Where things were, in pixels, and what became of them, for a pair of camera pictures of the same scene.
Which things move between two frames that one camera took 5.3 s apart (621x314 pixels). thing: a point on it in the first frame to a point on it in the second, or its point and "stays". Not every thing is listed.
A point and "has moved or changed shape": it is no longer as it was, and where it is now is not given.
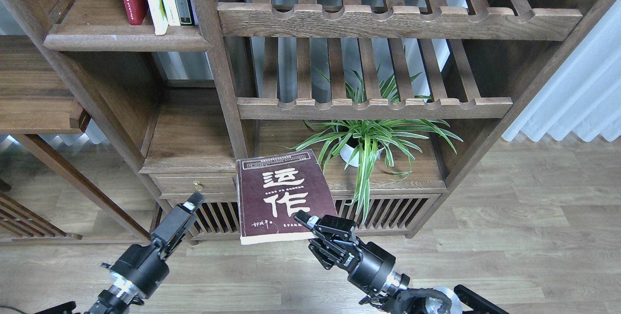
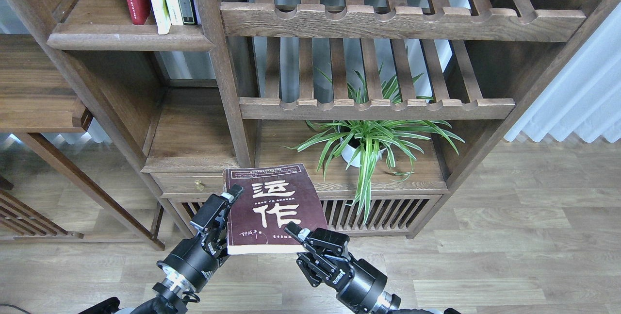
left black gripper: (138, 271) to (195, 260)
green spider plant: (360, 142) stays
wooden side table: (35, 90) stays
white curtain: (583, 97) stays
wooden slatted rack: (19, 222) stays
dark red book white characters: (271, 189) has moved or changed shape
